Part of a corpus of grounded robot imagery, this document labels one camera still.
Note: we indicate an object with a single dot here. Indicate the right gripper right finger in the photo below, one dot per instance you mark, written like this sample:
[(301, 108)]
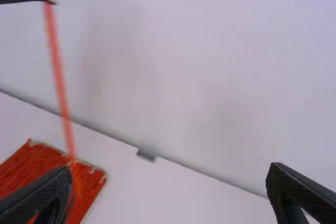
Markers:
[(291, 187)]

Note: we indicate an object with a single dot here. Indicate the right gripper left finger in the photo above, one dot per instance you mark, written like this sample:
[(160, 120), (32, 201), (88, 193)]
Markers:
[(34, 197)]

